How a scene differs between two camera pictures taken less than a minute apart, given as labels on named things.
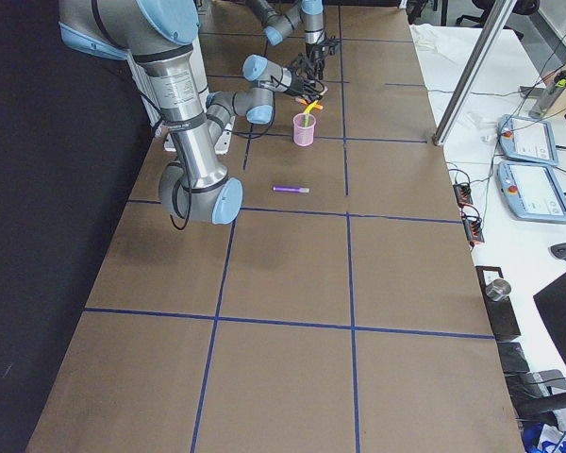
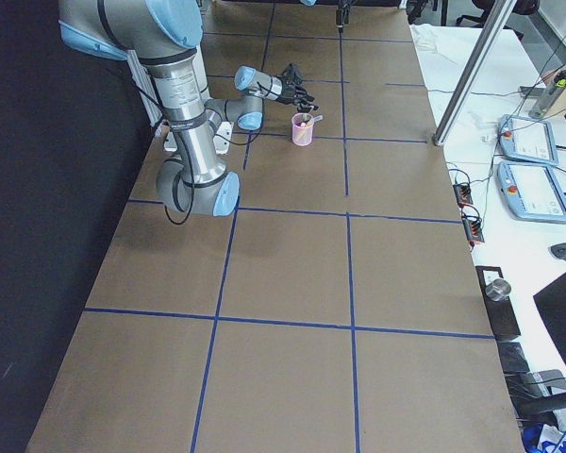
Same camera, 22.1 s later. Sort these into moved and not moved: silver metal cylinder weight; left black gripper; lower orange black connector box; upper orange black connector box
Moved: left black gripper
Not moved: upper orange black connector box; lower orange black connector box; silver metal cylinder weight
